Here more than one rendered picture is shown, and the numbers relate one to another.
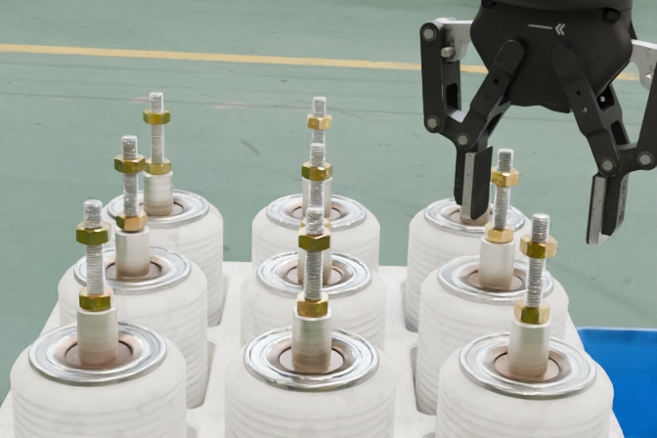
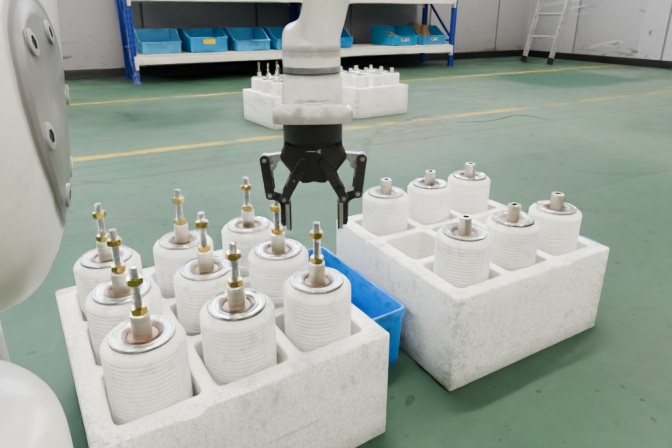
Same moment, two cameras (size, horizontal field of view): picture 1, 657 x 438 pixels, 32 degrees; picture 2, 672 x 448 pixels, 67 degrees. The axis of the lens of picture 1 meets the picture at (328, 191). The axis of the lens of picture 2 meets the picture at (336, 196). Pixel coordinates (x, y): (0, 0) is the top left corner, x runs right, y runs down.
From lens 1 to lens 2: 0.21 m
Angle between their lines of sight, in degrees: 30
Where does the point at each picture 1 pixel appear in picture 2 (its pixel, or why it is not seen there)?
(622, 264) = not seen: hidden behind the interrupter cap
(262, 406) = (230, 331)
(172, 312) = (152, 303)
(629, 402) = not seen: hidden behind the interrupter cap
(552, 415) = (338, 296)
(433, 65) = (267, 173)
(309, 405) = (250, 324)
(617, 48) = (342, 155)
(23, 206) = not seen: outside the picture
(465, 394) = (303, 299)
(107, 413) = (165, 359)
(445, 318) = (267, 270)
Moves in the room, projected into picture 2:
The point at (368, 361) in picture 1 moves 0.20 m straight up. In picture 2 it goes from (260, 298) to (252, 150)
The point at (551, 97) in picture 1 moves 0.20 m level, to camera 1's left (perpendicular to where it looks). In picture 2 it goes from (318, 177) to (160, 207)
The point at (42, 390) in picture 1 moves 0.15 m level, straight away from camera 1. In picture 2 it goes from (130, 360) to (74, 309)
